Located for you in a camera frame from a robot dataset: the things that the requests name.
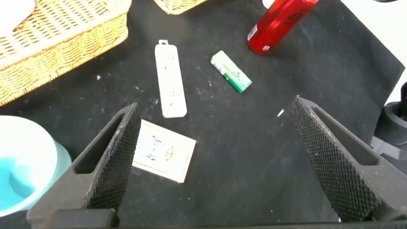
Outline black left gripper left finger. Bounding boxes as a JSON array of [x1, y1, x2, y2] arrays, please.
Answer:
[[27, 102, 142, 223]]

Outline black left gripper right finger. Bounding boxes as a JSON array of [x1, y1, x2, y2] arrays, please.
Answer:
[[291, 95, 407, 223]]

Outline teal plastic mug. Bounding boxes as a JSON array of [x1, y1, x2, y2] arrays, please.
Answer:
[[0, 114, 72, 217]]

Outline green chewing gum pack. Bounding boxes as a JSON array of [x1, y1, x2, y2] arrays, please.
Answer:
[[209, 50, 252, 94]]

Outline red soda can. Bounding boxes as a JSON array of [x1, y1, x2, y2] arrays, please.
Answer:
[[247, 0, 320, 55]]

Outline cream playing card box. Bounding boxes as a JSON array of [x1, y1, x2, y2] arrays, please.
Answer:
[[132, 119, 197, 184]]

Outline black robot chassis part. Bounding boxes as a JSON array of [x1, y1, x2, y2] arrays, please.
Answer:
[[370, 81, 407, 176]]

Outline clear plastic compass case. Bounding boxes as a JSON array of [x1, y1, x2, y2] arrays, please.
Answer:
[[155, 39, 188, 119]]

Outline black table cloth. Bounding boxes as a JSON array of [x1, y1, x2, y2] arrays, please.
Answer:
[[0, 0, 406, 229]]

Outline rectangular wicker basket brown handles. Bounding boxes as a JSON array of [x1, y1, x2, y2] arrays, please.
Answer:
[[153, 0, 207, 16], [0, 0, 133, 108]]

